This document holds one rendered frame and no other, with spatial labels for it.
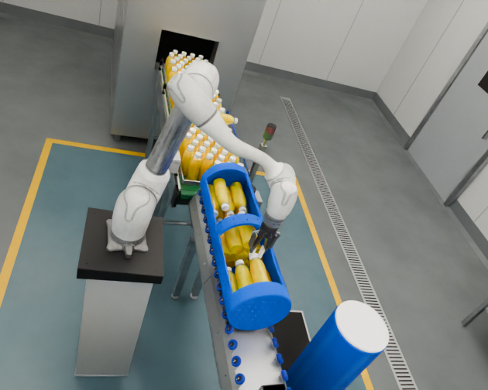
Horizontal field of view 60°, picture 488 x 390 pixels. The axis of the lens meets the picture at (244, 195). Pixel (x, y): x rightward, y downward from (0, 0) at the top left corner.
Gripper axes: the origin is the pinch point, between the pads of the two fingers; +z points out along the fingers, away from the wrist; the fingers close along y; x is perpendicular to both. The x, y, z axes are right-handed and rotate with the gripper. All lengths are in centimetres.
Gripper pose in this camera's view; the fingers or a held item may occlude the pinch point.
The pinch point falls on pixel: (256, 252)
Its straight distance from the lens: 196.8
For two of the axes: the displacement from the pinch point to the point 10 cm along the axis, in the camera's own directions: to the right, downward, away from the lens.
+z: -3.0, 7.3, 6.1
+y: 9.3, 0.8, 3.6
